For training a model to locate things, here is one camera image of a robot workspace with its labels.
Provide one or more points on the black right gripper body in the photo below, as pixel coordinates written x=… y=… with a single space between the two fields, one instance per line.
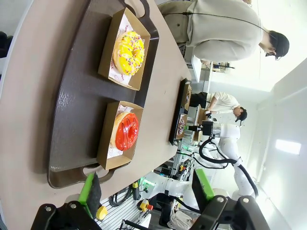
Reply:
x=207 y=129

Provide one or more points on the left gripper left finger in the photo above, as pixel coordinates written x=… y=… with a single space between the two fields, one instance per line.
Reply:
x=92 y=191

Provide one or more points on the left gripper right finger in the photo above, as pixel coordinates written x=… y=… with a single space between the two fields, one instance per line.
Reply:
x=204 y=189

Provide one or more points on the brown paper box with liner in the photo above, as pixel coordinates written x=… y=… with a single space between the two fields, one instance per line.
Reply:
x=189 y=89
x=108 y=143
x=109 y=55
x=185 y=135

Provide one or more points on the purple sprinkled donut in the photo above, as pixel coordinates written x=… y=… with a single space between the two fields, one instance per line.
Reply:
x=181 y=126

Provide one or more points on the chocolate sprinkled donut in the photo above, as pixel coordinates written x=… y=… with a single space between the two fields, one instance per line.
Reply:
x=187 y=97

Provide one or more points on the red glazed donut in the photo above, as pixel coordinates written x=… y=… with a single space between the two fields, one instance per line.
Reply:
x=127 y=131

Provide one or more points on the yellow sprinkled donut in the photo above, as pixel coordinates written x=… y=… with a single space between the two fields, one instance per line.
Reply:
x=128 y=54

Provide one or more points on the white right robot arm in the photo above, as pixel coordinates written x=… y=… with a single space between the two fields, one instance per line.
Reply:
x=229 y=134

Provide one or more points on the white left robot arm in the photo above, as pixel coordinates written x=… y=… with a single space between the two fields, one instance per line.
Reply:
x=177 y=188

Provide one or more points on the large black plastic tray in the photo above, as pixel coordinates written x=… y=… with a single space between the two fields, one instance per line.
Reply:
x=176 y=119

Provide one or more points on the brown plastic tray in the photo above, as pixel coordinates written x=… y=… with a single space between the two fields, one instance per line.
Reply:
x=79 y=103

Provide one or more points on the yellow round device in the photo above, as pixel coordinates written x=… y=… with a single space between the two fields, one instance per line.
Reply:
x=102 y=212

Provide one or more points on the person in white top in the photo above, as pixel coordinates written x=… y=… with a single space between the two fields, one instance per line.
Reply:
x=223 y=100

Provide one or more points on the yellow emergency stop button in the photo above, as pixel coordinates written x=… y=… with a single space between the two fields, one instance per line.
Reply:
x=145 y=206

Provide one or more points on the white table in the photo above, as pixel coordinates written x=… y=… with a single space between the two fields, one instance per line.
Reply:
x=196 y=69

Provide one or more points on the person in beige sweater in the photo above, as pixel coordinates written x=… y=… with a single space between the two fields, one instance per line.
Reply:
x=220 y=26

